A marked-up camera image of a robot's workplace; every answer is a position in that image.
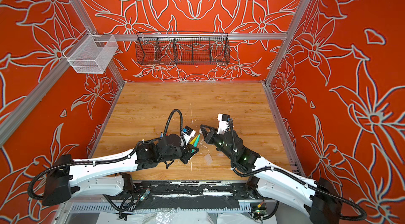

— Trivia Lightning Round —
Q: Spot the yellow marker pen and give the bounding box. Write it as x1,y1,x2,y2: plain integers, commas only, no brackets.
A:
189,134,200,145

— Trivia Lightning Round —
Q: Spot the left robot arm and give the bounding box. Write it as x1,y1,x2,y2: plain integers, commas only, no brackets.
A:
27,134,199,206

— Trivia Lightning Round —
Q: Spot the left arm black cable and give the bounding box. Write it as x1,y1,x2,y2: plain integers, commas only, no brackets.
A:
162,108,184,136

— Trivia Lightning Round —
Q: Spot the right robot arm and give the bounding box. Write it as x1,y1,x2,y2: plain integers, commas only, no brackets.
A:
200,125,367,224

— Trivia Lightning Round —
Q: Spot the black wire basket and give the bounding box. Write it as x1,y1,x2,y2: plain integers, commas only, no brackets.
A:
135,31,231,66

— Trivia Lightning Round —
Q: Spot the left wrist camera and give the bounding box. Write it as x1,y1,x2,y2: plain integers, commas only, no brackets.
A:
181,126,196,141

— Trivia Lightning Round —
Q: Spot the white wire basket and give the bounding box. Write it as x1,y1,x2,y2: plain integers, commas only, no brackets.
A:
62,29,118,74

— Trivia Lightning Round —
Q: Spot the green marker pen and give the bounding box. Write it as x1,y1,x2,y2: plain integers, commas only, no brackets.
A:
193,136,200,148

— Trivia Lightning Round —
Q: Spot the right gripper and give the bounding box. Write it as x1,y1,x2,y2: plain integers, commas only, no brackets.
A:
199,124,237,162

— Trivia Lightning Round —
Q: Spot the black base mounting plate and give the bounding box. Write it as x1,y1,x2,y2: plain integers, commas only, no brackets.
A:
107,180,273,211

